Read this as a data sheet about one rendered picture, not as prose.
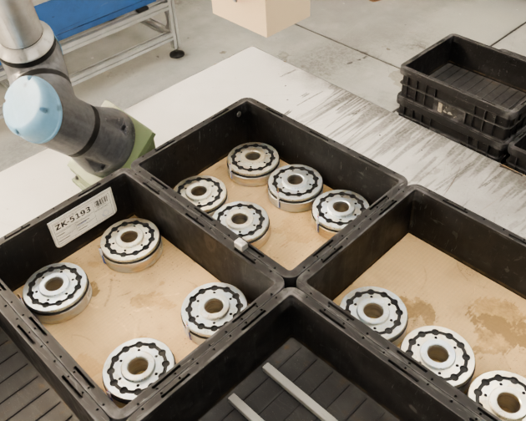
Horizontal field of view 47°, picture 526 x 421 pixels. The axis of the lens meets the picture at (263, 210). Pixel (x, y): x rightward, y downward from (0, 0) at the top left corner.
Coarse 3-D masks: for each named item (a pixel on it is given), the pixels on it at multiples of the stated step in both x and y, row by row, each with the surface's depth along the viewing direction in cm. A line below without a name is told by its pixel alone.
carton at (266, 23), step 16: (224, 0) 120; (240, 0) 116; (256, 0) 113; (272, 0) 113; (288, 0) 116; (304, 0) 119; (224, 16) 123; (240, 16) 119; (256, 16) 115; (272, 16) 115; (288, 16) 118; (304, 16) 121; (256, 32) 118; (272, 32) 117
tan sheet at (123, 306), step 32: (96, 256) 106; (160, 256) 105; (96, 288) 101; (128, 288) 101; (160, 288) 100; (192, 288) 100; (96, 320) 96; (128, 320) 96; (160, 320) 96; (96, 352) 92
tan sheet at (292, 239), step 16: (224, 160) 124; (224, 176) 120; (240, 192) 117; (256, 192) 117; (272, 208) 113; (272, 224) 110; (288, 224) 110; (304, 224) 110; (272, 240) 107; (288, 240) 107; (304, 240) 107; (320, 240) 107; (272, 256) 104; (288, 256) 104; (304, 256) 104
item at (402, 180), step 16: (224, 112) 119; (272, 112) 119; (192, 128) 116; (304, 128) 114; (176, 144) 113; (336, 144) 110; (144, 160) 109; (368, 160) 106; (144, 176) 106; (400, 176) 103; (176, 192) 102; (192, 208) 99; (368, 208) 97; (352, 224) 95; (336, 240) 93; (256, 256) 91; (320, 256) 90; (288, 272) 88
